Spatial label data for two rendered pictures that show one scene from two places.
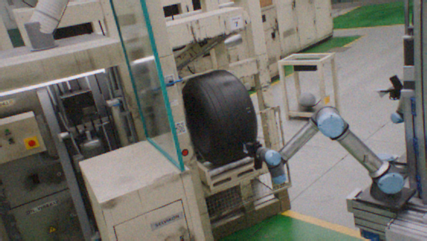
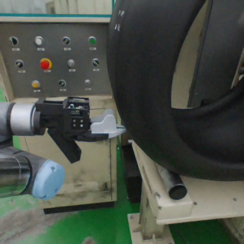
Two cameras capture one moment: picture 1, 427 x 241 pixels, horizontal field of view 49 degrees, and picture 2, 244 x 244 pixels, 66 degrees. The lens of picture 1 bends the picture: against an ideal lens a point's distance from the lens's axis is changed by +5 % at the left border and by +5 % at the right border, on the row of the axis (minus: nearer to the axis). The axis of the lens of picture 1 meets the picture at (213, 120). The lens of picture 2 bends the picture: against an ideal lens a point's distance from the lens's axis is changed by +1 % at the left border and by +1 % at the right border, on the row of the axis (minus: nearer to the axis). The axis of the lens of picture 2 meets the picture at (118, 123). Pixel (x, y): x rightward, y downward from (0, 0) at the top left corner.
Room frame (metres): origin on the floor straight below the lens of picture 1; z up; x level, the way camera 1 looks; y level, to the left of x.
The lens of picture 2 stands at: (2.58, -0.55, 1.26)
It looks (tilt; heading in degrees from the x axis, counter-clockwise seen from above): 29 degrees down; 104
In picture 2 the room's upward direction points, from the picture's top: straight up
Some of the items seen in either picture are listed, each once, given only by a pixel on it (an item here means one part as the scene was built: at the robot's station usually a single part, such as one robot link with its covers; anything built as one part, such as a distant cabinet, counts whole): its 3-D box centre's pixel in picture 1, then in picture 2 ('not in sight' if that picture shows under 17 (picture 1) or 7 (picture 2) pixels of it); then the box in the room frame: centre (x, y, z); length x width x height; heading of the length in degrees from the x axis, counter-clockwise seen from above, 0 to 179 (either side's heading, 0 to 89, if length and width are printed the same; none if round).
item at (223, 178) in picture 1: (232, 174); (154, 164); (2.57, -0.05, 0.84); 0.36 x 0.09 x 0.06; 111
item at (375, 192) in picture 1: (384, 185); not in sight; (2.23, -0.84, 0.77); 0.15 x 0.15 x 0.10
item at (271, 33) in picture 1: (252, 47); not in sight; (7.69, -0.91, 0.62); 0.91 x 0.58 x 1.25; 133
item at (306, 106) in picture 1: (309, 88); not in sight; (5.47, -1.27, 0.40); 0.60 x 0.35 x 0.80; 43
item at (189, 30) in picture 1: (196, 28); not in sight; (3.03, -0.01, 1.71); 0.61 x 0.25 x 0.15; 111
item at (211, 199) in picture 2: (223, 172); (191, 169); (2.70, 0.00, 0.80); 0.37 x 0.36 x 0.02; 21
